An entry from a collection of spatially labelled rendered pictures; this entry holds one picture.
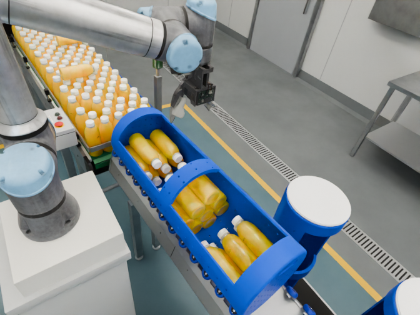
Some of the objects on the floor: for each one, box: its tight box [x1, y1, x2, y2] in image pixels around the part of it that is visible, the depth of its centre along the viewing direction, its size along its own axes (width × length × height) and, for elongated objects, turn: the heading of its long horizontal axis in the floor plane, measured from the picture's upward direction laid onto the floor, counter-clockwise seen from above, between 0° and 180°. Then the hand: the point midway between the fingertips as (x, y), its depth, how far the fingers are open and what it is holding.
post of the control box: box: [60, 147, 78, 178], centre depth 173 cm, size 4×4×100 cm
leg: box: [128, 200, 143, 260], centre depth 182 cm, size 6×6×63 cm
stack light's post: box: [154, 75, 162, 113], centre depth 213 cm, size 4×4×110 cm
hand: (189, 115), depth 93 cm, fingers open, 14 cm apart
